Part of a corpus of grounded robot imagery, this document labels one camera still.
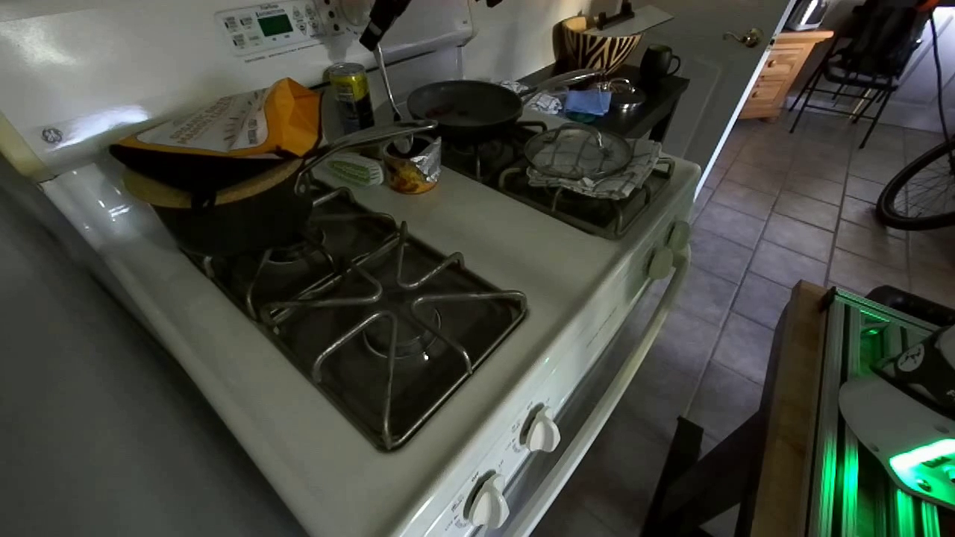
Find tin can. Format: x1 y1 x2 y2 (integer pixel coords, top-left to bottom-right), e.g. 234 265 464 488
382 132 443 197

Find white stove timer dial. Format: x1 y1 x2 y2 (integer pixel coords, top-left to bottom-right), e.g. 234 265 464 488
330 0 373 33

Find black frying pan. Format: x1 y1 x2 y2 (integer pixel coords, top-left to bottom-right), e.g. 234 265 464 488
404 68 600 139

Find small white lid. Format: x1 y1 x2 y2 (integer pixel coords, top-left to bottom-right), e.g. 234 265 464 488
312 150 387 191

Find round wooden board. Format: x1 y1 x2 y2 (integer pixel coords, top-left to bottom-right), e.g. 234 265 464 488
108 136 307 211

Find zebra patterned bowl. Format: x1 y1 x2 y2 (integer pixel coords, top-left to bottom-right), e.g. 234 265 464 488
551 8 651 77

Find black burner grate under foil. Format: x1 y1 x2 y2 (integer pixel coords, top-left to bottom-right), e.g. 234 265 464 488
449 115 681 241

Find blue sponge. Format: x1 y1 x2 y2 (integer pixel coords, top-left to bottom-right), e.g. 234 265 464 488
557 86 616 124

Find small metal bowl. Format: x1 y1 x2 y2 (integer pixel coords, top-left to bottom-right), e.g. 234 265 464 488
584 71 651 121

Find white gas stove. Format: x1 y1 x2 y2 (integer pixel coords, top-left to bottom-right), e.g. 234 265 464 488
0 0 703 537

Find large black burner grate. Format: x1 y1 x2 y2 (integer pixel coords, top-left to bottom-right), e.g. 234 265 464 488
161 182 531 452

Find black mug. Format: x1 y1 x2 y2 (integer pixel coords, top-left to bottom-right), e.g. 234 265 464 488
639 42 685 86

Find black side table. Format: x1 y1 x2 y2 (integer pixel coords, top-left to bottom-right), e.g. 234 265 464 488
516 62 692 144

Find white door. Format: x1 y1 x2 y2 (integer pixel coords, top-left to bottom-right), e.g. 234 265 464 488
622 0 803 202

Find white stove knob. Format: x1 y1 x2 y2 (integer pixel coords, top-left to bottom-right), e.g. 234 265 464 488
666 217 695 256
516 400 563 457
643 241 681 281
460 469 512 535

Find wooden cabinet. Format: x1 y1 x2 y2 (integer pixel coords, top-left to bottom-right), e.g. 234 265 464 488
739 26 837 124

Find black chair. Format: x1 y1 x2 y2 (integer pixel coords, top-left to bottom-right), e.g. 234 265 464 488
788 0 937 153

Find bicycle wheel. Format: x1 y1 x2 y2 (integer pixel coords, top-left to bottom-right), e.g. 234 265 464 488
872 132 955 232

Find black stand legs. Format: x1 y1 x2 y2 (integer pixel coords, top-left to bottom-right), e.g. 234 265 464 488
639 415 770 537

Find wooden plank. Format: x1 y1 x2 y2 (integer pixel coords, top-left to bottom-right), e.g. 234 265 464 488
748 281 833 537

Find round wire rack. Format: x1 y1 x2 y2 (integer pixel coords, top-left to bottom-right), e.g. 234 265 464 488
524 121 639 182

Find black pot with silver handle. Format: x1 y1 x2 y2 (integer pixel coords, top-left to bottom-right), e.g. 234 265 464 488
157 115 440 262

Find white oven door handle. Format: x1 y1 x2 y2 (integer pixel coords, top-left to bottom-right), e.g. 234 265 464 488
501 262 689 537

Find aluminium frame rails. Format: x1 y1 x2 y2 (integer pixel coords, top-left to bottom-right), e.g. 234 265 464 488
809 284 955 537

